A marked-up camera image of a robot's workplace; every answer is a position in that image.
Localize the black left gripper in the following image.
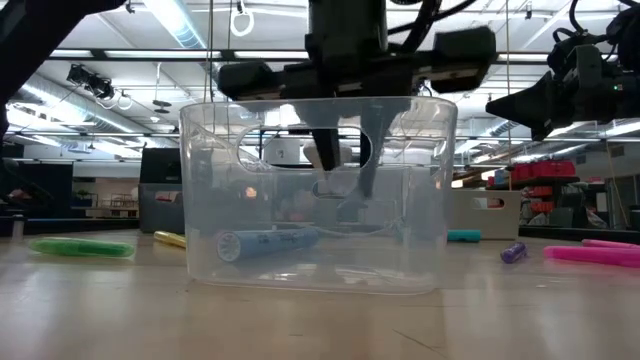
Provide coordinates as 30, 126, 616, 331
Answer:
216, 0, 499, 200

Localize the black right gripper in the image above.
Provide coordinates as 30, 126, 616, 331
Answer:
485, 58, 640, 143

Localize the blue marker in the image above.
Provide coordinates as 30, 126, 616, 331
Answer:
447, 229, 482, 244
215, 227, 321, 264

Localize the purple marker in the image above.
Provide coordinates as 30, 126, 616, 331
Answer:
499, 242, 529, 265

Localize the pink marker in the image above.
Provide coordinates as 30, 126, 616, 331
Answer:
581, 238, 640, 250
543, 244, 640, 269

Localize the yellow marker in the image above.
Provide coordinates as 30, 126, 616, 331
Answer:
153, 230, 187, 250

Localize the green marker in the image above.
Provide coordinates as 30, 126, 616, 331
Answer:
28, 237, 137, 259

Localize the white dome table lamp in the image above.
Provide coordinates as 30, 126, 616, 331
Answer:
302, 141, 354, 171

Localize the large red storage bin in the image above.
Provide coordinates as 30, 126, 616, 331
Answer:
509, 160, 578, 183

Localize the white labelled box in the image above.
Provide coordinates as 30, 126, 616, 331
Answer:
263, 137, 302, 166

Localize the clear plastic bin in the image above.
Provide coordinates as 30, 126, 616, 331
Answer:
178, 96, 459, 296

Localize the white plastic bin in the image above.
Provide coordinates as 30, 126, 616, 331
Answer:
446, 188, 523, 241

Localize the black background box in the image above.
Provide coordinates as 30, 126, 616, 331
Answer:
139, 147, 183, 184

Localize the dark grey plastic bin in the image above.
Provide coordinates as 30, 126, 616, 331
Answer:
138, 183, 186, 234

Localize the black ceiling spotlight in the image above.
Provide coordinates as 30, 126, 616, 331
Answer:
66, 63, 116, 100

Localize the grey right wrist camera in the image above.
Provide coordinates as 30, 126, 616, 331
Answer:
576, 44, 605, 90

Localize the thin hanging cord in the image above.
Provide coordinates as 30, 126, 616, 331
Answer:
504, 0, 512, 191

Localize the white hanging cable ring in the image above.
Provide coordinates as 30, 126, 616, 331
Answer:
229, 7, 255, 38

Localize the silver ceiling air duct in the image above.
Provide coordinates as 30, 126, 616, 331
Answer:
142, 0, 246, 101

